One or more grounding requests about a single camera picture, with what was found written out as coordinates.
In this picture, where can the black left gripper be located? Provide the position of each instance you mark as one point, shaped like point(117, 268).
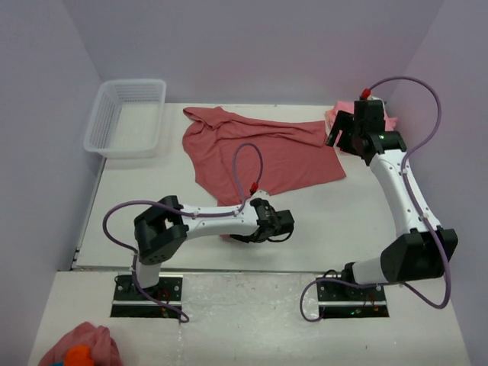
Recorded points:
point(284, 221)

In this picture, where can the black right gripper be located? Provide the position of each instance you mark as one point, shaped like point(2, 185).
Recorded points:
point(344, 134)

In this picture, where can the red polo t shirt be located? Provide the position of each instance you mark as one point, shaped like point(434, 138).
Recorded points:
point(232, 154)

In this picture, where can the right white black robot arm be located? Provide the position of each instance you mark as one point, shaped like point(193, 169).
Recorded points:
point(422, 246)

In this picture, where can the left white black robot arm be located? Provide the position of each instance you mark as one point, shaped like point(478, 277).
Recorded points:
point(161, 229)

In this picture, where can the folded pink t shirt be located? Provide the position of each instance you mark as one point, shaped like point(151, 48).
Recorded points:
point(348, 106)

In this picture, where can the folded peach t shirt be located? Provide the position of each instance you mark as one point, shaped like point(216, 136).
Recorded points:
point(330, 116)

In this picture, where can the white plastic basket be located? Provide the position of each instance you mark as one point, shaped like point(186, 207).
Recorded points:
point(126, 119)

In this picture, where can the crumpled red cloth pile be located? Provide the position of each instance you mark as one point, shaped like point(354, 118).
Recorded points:
point(104, 350)

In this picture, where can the orange blue toy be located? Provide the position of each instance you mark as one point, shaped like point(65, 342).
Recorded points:
point(79, 355)

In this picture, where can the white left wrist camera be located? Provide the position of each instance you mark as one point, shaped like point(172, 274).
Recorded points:
point(256, 192)

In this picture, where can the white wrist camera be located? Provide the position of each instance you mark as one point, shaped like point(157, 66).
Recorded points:
point(256, 192)
point(366, 94)

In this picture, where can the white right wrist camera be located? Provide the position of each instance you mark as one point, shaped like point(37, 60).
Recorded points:
point(366, 94)

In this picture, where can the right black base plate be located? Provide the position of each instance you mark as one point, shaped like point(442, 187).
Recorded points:
point(342, 302)

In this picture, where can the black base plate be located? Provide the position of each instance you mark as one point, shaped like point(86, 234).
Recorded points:
point(342, 302)
point(128, 302)

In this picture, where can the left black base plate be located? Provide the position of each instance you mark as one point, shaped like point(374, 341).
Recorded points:
point(128, 302)

